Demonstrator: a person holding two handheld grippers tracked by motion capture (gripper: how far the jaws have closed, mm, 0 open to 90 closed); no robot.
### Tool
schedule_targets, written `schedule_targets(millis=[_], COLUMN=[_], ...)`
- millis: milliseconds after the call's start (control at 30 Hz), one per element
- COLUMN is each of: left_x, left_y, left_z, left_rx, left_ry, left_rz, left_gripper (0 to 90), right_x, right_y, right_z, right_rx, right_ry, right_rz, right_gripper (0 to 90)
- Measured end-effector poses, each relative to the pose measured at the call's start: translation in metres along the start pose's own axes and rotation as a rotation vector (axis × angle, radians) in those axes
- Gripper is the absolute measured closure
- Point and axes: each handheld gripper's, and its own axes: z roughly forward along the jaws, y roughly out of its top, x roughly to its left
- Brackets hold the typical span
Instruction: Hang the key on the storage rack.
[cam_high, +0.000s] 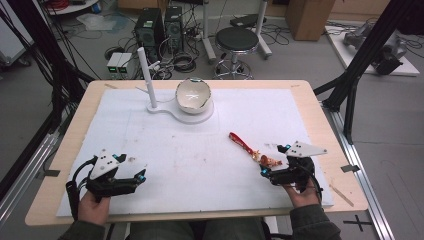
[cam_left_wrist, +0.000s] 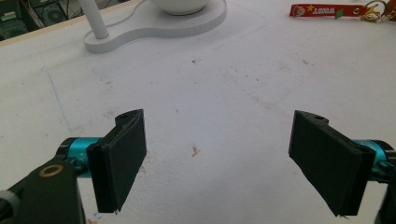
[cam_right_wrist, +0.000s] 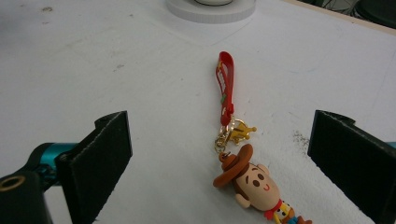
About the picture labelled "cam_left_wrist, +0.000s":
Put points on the dark equipment beside table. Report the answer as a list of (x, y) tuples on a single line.
[(34, 14)]

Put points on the white bowl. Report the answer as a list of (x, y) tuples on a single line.
[(180, 6)]

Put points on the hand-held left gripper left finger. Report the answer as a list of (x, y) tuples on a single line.
[(120, 161)]

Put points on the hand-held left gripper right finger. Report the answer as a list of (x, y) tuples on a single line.
[(330, 161)]

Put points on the white lamp stand base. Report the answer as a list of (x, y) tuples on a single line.
[(146, 23)]

